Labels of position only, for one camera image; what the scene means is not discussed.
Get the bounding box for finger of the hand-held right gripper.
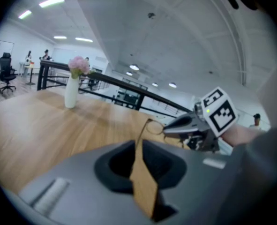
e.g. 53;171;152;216
166;113;201;128
163;123;209;135

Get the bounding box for small round yellow table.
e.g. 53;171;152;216
23;64;42;86

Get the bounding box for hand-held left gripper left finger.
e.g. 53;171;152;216
18;139;157;225

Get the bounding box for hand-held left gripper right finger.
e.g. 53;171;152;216
142;139;238;225

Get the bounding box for white whiteboard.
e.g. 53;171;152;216
0;40;15;76

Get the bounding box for black metal railing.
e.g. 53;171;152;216
37;60;195;117

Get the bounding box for black mesh office chair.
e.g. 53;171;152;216
0;52;17;95

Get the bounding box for person's right forearm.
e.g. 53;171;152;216
219;124;265;149

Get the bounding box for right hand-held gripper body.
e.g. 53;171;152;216
182;86;239;152

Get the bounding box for brown eyeglasses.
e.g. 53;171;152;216
133;118;186;154

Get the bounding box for white ceramic vase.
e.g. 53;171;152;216
64;75;80;109

